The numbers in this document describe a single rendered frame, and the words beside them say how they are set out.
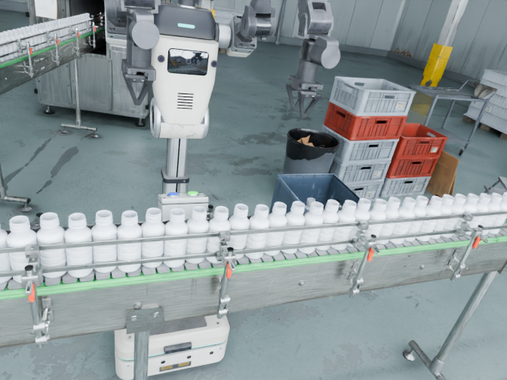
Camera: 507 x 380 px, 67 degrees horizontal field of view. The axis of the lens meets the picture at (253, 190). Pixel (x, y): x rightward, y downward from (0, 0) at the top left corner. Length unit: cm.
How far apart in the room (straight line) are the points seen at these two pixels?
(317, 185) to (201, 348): 96
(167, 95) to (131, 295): 73
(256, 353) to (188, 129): 126
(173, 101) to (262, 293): 76
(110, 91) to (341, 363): 368
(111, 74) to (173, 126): 321
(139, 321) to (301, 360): 127
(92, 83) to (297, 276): 391
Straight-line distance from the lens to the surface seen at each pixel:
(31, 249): 99
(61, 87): 492
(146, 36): 90
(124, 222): 99
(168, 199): 115
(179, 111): 150
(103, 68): 471
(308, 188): 191
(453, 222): 157
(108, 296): 109
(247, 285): 118
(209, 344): 196
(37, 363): 222
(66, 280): 108
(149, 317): 116
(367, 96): 332
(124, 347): 189
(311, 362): 227
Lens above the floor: 171
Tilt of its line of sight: 28 degrees down
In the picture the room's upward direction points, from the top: 10 degrees clockwise
